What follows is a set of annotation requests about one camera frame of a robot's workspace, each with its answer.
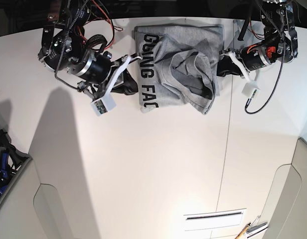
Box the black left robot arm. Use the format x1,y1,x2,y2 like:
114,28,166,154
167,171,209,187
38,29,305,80
217,0,298,80

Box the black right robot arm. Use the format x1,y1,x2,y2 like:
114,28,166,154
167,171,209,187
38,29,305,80
38,0,138,100

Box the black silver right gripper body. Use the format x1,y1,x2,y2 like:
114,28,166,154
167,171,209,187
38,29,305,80
68,51,128,100

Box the blue black equipment pile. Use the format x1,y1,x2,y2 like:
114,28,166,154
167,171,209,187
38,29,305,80
0,129,31,196

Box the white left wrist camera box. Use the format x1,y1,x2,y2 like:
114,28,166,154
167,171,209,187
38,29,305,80
242,80,260,99

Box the grey T-shirt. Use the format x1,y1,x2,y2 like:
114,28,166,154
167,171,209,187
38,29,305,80
134,24,223,115

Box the wooden handled tool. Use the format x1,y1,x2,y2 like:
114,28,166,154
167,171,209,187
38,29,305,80
235,223,251,239

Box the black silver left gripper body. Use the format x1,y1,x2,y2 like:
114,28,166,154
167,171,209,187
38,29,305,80
220,43,276,73

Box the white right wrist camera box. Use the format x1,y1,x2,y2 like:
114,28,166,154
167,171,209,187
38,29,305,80
90,95,117,116

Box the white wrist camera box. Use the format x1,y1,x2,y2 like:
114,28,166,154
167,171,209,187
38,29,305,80
90,95,117,116
242,80,260,99

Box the braided left camera cable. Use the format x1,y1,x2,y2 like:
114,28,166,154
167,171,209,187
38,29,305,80
244,0,289,115

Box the white vent plate with slot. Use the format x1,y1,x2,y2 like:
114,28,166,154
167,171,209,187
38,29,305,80
183,209,247,231

